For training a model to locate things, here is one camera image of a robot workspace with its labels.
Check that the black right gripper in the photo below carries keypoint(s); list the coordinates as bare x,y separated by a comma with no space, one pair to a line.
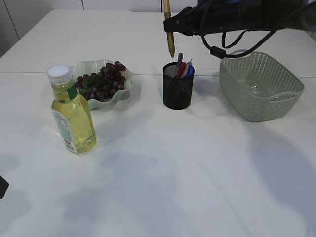
209,17

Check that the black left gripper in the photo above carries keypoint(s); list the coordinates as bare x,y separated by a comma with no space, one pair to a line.
3,187

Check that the gold glitter pen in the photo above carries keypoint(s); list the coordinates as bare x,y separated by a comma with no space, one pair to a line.
170,36

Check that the silver blue glitter pen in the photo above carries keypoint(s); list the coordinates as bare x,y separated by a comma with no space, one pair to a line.
179,60

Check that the red glitter pen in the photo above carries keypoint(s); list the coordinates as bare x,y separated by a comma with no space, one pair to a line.
181,70

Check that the blue scissors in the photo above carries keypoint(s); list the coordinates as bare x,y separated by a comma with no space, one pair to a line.
190,71

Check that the pink purple scissors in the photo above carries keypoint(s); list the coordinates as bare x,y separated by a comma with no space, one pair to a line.
184,73

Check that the purple grape bunch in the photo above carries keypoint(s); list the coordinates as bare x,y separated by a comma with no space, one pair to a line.
104,84

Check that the clear plastic sheet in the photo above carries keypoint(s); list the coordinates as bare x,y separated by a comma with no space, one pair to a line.
260,90

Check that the yellow tea drink bottle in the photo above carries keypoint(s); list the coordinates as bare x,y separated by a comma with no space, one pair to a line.
71,111

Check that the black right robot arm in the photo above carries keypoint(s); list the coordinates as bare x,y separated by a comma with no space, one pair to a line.
264,15

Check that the black mesh pen holder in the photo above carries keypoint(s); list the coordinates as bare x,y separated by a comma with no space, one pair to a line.
176,93

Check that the green woven plastic basket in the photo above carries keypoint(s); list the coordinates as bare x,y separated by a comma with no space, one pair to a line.
237,75

